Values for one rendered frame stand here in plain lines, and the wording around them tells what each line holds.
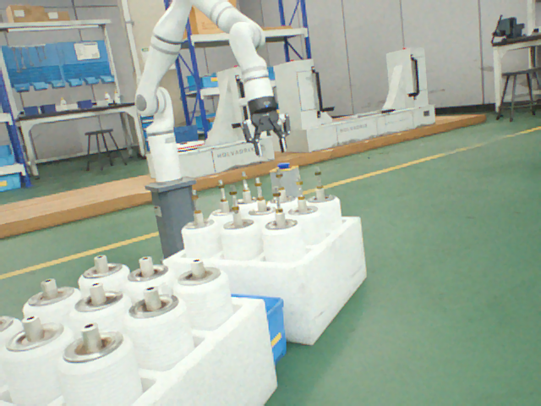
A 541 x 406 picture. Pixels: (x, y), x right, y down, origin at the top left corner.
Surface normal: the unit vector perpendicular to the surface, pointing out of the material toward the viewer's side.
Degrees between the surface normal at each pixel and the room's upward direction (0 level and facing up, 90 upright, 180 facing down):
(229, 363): 90
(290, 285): 90
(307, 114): 90
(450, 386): 0
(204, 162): 90
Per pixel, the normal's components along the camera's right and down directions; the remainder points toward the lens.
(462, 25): -0.84, 0.23
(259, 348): 0.88, -0.03
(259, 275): -0.48, 0.25
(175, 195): 0.52, 0.10
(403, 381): -0.14, -0.97
